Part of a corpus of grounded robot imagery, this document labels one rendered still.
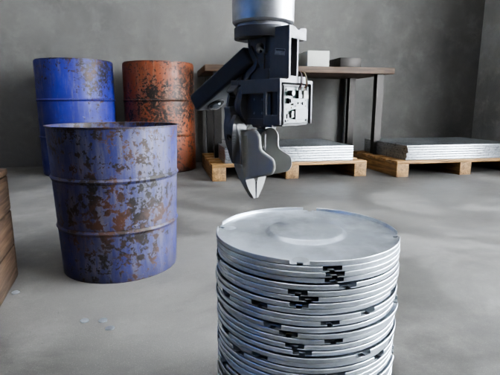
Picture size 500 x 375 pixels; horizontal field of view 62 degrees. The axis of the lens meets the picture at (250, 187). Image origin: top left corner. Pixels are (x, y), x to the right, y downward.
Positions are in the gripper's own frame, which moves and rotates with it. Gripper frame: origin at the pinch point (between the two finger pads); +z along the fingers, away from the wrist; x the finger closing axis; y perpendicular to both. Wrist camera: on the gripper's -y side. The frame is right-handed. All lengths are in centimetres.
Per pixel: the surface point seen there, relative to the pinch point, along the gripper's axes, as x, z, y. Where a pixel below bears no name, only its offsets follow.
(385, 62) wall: 387, -54, -137
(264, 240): 5.8, 9.4, -1.9
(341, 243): 11.9, 9.4, 7.8
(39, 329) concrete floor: -2, 43, -65
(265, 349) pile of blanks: -0.5, 22.4, 3.3
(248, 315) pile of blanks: 0.2, 18.8, -0.5
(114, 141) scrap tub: 26, -1, -71
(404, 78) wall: 405, -38, -123
